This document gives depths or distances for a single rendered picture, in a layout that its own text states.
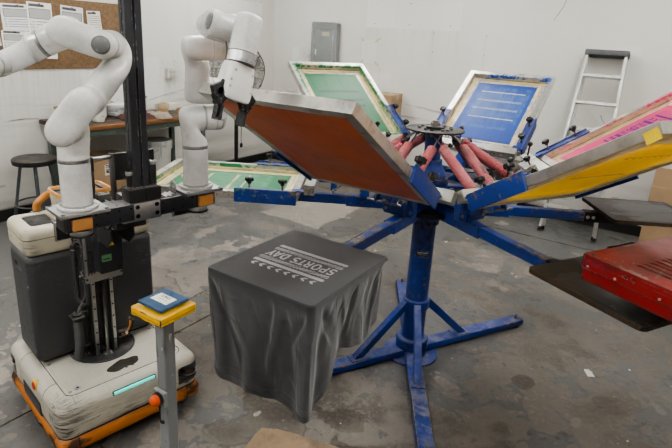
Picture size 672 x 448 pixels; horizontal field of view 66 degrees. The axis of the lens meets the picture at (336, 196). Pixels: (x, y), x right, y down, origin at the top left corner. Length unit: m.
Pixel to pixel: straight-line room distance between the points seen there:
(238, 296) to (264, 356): 0.22
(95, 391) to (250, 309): 0.94
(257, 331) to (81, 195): 0.72
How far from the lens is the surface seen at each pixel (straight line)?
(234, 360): 1.95
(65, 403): 2.47
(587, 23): 5.86
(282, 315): 1.68
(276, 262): 1.86
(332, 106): 1.44
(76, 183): 1.85
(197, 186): 2.05
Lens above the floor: 1.71
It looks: 17 degrees down
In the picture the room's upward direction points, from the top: 3 degrees clockwise
